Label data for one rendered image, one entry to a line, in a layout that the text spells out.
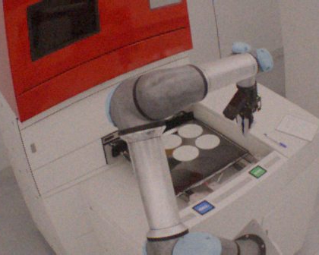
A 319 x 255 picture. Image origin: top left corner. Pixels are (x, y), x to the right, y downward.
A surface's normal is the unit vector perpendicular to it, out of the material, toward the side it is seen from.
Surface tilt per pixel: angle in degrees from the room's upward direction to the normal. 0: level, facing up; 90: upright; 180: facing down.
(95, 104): 90
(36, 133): 90
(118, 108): 73
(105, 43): 90
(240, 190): 0
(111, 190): 0
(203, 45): 90
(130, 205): 0
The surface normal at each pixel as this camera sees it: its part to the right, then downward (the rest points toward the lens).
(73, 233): 0.58, 0.38
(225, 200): -0.10, -0.84
